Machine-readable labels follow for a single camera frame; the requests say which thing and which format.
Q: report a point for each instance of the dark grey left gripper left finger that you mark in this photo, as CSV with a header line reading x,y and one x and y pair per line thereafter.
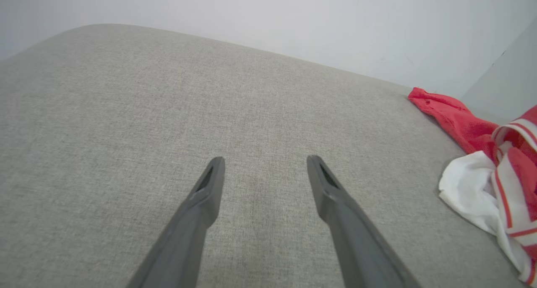
x,y
180,246

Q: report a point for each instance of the red and white jersey shirt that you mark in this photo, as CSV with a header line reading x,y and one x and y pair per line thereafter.
x,y
461,124

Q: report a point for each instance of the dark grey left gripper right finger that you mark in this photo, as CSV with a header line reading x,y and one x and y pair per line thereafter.
x,y
361,254

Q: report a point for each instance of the grey fabric sofa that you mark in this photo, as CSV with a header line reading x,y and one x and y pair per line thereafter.
x,y
126,111

